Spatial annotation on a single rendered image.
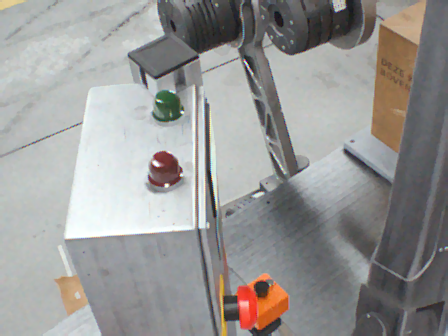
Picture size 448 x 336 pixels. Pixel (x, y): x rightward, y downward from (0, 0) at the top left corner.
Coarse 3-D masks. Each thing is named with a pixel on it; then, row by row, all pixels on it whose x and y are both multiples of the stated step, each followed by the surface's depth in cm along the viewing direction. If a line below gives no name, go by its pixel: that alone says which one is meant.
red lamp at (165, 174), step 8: (160, 152) 50; (168, 152) 50; (152, 160) 49; (160, 160) 49; (168, 160) 49; (176, 160) 50; (152, 168) 49; (160, 168) 49; (168, 168) 49; (176, 168) 49; (152, 176) 50; (160, 176) 49; (168, 176) 49; (176, 176) 50; (152, 184) 50; (160, 184) 50; (168, 184) 50; (176, 184) 50
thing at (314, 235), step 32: (320, 160) 142; (352, 160) 141; (288, 192) 136; (320, 192) 135; (352, 192) 135; (384, 192) 134; (224, 224) 132; (256, 224) 131; (288, 224) 130; (320, 224) 130; (352, 224) 129; (256, 256) 126; (288, 256) 125; (320, 256) 125; (352, 256) 124; (288, 288) 120; (320, 288) 120; (352, 288) 119; (64, 320) 120; (288, 320) 116; (320, 320) 115; (352, 320) 115
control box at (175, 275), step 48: (96, 96) 59; (144, 96) 58; (192, 96) 58; (96, 144) 54; (144, 144) 54; (192, 144) 53; (96, 192) 51; (144, 192) 50; (192, 192) 50; (96, 240) 48; (144, 240) 48; (192, 240) 48; (96, 288) 52; (144, 288) 52; (192, 288) 52
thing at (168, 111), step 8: (160, 96) 54; (168, 96) 54; (176, 96) 54; (160, 104) 54; (168, 104) 54; (176, 104) 54; (152, 112) 56; (160, 112) 54; (168, 112) 54; (176, 112) 55; (184, 112) 56; (160, 120) 55; (168, 120) 55; (176, 120) 55
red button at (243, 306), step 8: (240, 288) 60; (248, 288) 60; (224, 296) 60; (232, 296) 60; (240, 296) 59; (248, 296) 59; (256, 296) 60; (224, 304) 59; (232, 304) 59; (240, 304) 58; (248, 304) 58; (256, 304) 59; (224, 312) 59; (232, 312) 59; (240, 312) 58; (248, 312) 58; (256, 312) 59; (232, 320) 60; (240, 320) 59; (248, 320) 59; (256, 320) 59; (240, 328) 60; (248, 328) 59
